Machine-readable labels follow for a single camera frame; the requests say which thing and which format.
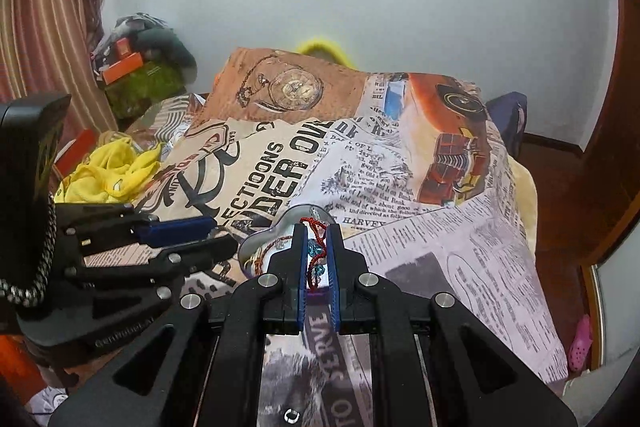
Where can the white sliding wardrobe door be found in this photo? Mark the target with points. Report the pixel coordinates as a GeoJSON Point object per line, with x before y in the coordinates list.
{"type": "Point", "coordinates": [620, 307]}

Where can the orange cloth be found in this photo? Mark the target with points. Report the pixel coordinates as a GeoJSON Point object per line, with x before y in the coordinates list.
{"type": "Point", "coordinates": [20, 367]}

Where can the printed blanket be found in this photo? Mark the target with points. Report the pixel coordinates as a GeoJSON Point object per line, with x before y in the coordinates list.
{"type": "Point", "coordinates": [400, 232]}

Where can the long orange box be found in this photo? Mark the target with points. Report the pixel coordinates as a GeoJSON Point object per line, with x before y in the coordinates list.
{"type": "Point", "coordinates": [122, 67]}

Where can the heart-shaped purple tin box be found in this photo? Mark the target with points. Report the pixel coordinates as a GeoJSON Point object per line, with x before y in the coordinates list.
{"type": "Point", "coordinates": [260, 247]}

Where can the yellow fuzzy hoop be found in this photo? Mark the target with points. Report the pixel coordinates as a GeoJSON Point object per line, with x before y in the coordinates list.
{"type": "Point", "coordinates": [327, 47]}

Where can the striped curtain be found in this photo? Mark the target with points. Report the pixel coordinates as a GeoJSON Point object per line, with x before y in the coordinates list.
{"type": "Point", "coordinates": [45, 32]}

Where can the striped pillow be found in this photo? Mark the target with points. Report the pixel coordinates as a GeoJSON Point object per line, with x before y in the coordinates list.
{"type": "Point", "coordinates": [170, 117]}

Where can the pale yellow blanket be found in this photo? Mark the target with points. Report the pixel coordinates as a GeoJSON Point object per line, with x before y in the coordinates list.
{"type": "Point", "coordinates": [525, 207]}

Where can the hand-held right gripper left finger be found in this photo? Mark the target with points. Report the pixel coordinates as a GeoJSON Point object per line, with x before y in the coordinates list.
{"type": "Point", "coordinates": [300, 287]}

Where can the pink sandal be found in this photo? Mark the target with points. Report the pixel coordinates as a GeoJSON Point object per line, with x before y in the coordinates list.
{"type": "Point", "coordinates": [580, 342]}

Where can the red flat box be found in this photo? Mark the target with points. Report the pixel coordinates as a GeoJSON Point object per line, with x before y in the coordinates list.
{"type": "Point", "coordinates": [75, 152]}

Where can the green patterned cloth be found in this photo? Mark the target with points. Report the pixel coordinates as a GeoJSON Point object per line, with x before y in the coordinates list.
{"type": "Point", "coordinates": [150, 89]}

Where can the white cloth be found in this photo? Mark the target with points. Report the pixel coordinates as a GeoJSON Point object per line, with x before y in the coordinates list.
{"type": "Point", "coordinates": [47, 399]}

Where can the small orange box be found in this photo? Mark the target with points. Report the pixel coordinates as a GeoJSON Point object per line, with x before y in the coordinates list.
{"type": "Point", "coordinates": [122, 48]}

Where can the yellow cloth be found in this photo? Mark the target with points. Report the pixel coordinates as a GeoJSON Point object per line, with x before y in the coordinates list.
{"type": "Point", "coordinates": [110, 172]}

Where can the brown wooden door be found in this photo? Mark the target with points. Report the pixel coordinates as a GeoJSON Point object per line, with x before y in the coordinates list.
{"type": "Point", "coordinates": [620, 107]}

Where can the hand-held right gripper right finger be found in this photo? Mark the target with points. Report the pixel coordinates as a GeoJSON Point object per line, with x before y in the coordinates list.
{"type": "Point", "coordinates": [334, 287]}

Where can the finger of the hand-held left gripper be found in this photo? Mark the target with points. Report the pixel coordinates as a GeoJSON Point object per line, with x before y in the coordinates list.
{"type": "Point", "coordinates": [175, 229]}
{"type": "Point", "coordinates": [200, 254]}

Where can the dark blue cloth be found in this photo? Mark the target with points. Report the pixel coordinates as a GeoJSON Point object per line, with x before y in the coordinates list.
{"type": "Point", "coordinates": [510, 117]}

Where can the pile of clothes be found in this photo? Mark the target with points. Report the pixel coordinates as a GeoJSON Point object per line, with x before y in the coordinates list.
{"type": "Point", "coordinates": [160, 39]}

